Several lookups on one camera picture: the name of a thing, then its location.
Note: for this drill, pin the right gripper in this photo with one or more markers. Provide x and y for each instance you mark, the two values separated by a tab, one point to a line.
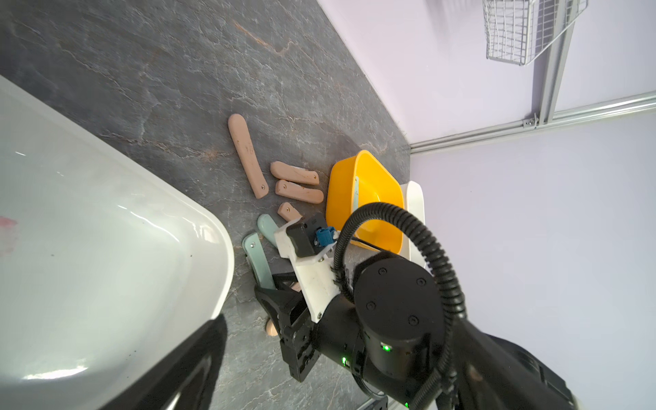
388	335

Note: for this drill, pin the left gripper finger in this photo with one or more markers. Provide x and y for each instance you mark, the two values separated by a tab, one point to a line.
185	378

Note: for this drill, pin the mint knife short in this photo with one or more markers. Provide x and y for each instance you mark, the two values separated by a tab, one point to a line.
258	262

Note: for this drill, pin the yellow storage box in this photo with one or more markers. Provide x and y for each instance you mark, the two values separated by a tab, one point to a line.
357	181

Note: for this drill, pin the pink knife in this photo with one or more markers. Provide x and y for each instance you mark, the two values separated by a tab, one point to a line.
288	212
271	329
302	176
241	138
294	191

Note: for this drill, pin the pink knife top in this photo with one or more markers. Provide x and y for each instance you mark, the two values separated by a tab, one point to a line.
302	176

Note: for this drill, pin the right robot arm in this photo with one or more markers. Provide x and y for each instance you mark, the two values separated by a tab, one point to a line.
475	370

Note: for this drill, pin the pink knife by box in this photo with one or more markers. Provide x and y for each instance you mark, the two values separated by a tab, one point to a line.
241	138

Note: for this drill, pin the white wire basket long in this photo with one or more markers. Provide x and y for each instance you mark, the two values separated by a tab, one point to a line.
517	32

